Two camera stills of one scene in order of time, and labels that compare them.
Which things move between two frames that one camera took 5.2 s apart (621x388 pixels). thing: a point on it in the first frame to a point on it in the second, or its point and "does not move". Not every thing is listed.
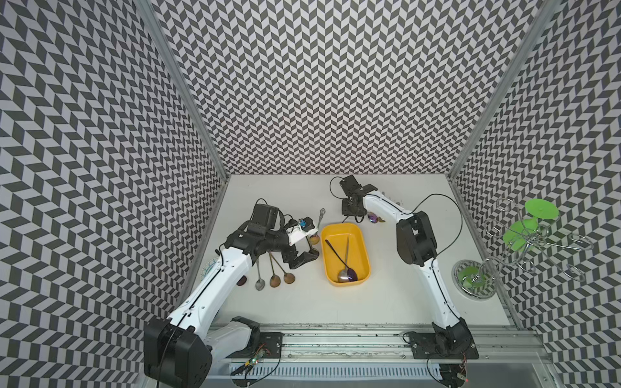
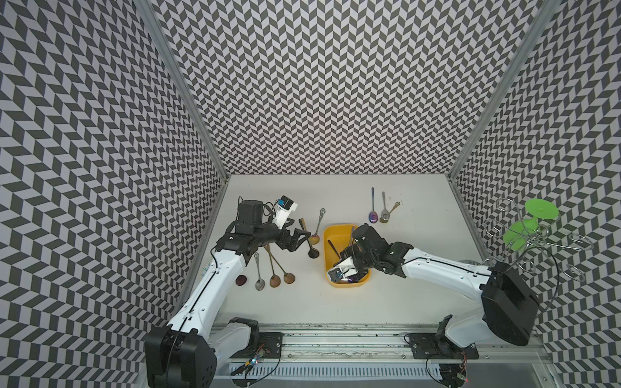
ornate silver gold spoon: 314,239 does not move
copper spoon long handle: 289,277 does not move
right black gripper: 346,211 to 348,250
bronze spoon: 275,280 does not move
